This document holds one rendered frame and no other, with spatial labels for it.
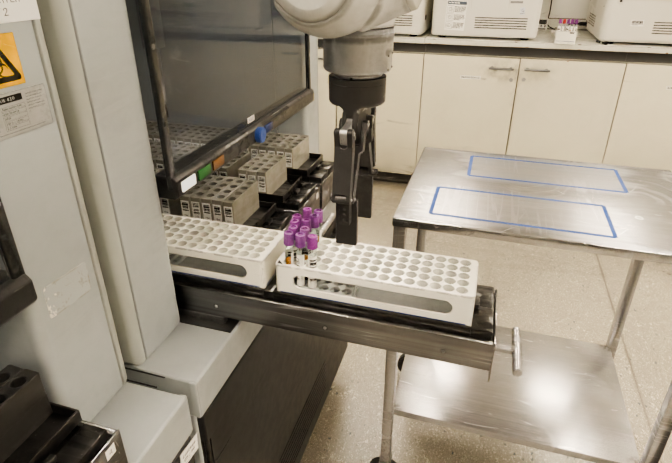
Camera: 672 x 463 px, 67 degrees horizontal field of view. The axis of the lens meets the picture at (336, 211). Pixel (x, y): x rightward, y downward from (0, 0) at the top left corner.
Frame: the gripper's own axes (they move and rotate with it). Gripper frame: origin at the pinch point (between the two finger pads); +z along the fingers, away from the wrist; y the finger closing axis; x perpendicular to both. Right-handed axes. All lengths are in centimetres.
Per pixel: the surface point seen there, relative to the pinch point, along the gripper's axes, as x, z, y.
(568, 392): -46, 66, 45
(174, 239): 29.9, 7.7, -2.8
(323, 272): 3.4, 7.8, -5.0
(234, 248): 19.1, 7.7, -2.6
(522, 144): -38, 59, 229
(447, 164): -9, 12, 57
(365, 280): -3.0, 8.0, -5.0
